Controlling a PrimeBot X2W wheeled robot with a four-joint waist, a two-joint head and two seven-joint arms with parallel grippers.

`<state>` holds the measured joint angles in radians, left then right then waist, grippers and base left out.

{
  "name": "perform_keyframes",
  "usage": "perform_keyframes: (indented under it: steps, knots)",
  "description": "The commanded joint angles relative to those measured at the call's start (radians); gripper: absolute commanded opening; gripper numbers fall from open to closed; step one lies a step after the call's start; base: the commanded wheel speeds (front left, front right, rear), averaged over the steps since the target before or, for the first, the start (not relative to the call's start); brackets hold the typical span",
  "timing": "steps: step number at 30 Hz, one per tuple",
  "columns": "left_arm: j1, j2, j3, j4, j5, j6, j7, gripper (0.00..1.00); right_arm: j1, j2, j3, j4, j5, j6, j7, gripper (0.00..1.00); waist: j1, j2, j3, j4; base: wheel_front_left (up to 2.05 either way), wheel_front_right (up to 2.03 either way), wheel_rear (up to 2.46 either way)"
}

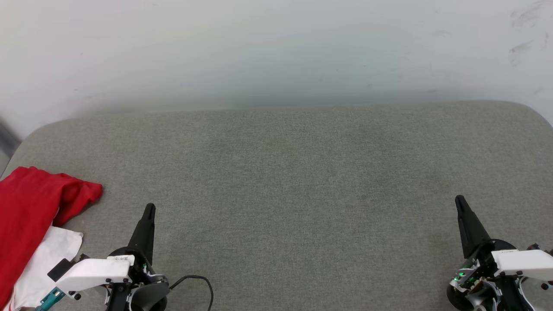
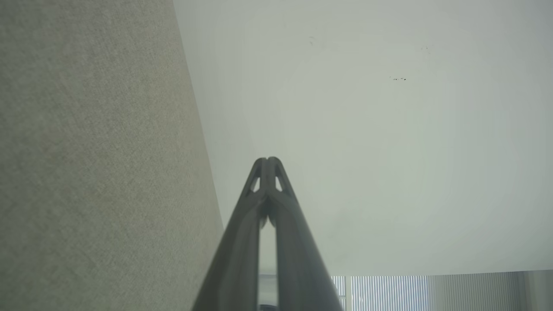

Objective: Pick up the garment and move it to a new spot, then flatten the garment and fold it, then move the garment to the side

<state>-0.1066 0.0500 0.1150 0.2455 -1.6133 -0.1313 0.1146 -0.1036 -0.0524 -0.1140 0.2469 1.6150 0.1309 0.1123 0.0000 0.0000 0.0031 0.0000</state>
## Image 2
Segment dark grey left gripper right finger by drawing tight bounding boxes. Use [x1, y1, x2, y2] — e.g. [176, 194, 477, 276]
[267, 156, 345, 311]

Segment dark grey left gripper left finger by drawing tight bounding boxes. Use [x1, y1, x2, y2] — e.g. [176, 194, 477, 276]
[192, 157, 269, 311]

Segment white vertical window blinds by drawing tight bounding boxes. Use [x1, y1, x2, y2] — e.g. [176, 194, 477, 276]
[331, 270, 553, 311]

